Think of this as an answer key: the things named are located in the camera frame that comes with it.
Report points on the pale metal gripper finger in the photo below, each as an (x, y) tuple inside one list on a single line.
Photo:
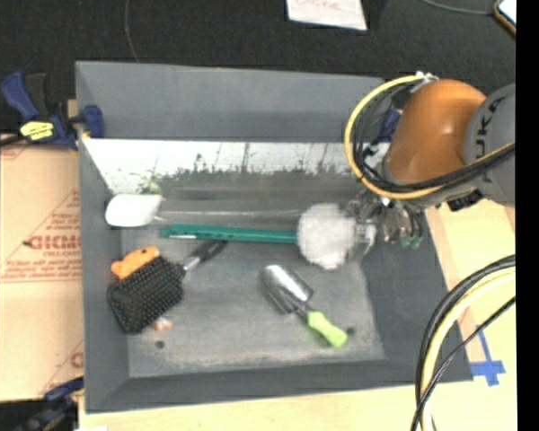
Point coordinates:
[(358, 211), (366, 234)]

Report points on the grey metal bin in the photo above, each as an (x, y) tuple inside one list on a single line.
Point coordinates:
[(251, 321)]

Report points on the black hairbrush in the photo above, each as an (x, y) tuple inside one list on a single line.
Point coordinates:
[(146, 294)]

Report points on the brown cardboard board, red print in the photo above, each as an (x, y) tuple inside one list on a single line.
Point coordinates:
[(36, 312)]

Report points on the black cylinder on white bracket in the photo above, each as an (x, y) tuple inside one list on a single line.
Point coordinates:
[(465, 200)]

